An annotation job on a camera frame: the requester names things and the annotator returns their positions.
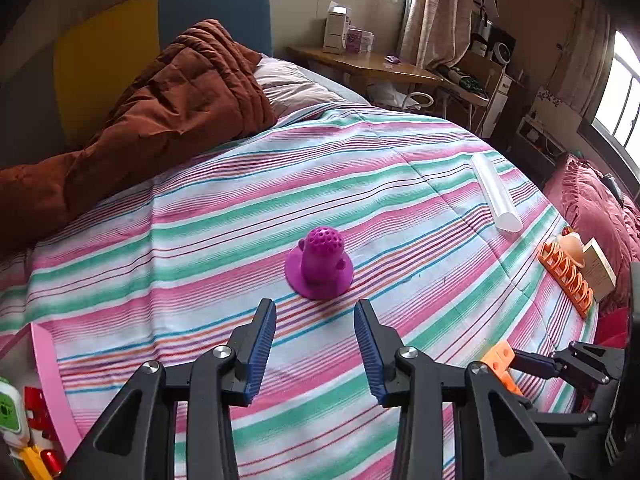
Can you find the small purple wrapper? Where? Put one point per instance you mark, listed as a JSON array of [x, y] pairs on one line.
[[392, 59]]

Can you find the brown quilt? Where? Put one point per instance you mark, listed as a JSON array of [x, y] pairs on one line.
[[165, 110]]

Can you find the orange yellow plastic toy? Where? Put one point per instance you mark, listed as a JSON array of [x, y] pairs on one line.
[[36, 462]]

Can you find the red capsule toy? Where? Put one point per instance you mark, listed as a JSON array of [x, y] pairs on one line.
[[53, 464]]

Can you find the white carton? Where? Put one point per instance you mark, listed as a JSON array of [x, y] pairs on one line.
[[336, 27]]

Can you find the peach round toy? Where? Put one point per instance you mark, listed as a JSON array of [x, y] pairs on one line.
[[571, 250]]

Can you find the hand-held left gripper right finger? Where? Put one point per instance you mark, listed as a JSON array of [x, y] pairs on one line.
[[371, 355]]

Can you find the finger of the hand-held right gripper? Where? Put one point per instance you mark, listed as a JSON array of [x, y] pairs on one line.
[[575, 430], [585, 365]]

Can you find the striped bed sheet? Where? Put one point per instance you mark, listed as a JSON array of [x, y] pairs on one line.
[[250, 210]]

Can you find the white plastic tube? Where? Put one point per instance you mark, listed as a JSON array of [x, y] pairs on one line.
[[495, 195]]

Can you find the pale pillow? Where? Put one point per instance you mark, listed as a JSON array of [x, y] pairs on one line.
[[295, 85]]

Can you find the white green toy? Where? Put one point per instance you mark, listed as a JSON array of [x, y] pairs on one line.
[[10, 410]]

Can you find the white low shelf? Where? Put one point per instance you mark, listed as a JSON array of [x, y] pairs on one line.
[[542, 142]]

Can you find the wooden bedside table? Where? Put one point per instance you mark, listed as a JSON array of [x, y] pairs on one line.
[[365, 67]]

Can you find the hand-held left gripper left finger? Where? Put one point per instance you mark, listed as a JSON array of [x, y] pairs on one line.
[[261, 350]]

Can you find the red cloth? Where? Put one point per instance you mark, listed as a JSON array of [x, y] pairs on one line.
[[612, 327]]

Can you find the red plastic toy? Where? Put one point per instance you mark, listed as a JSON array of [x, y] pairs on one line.
[[36, 410]]

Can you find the side window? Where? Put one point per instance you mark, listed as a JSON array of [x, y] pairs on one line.
[[622, 100]]

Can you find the orange cube block toy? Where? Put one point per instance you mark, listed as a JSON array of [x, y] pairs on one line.
[[497, 360]]

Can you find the purple small box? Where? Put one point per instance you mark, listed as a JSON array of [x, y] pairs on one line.
[[360, 40]]

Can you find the beige curtain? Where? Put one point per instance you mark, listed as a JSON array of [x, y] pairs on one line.
[[435, 10], [580, 55]]

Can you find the grey yellow blue headboard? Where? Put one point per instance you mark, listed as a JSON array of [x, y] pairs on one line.
[[110, 50]]

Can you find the purple dotted toy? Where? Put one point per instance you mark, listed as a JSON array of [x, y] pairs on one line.
[[320, 265]]

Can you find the orange plastic rack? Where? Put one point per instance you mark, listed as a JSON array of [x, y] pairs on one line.
[[565, 280]]

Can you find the pink ruffled cushion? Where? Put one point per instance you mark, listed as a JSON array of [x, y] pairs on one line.
[[595, 205]]

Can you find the beige cardboard box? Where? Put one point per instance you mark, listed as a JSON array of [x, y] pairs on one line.
[[599, 270]]

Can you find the pink cardboard box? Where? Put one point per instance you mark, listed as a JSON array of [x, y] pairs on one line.
[[57, 390]]

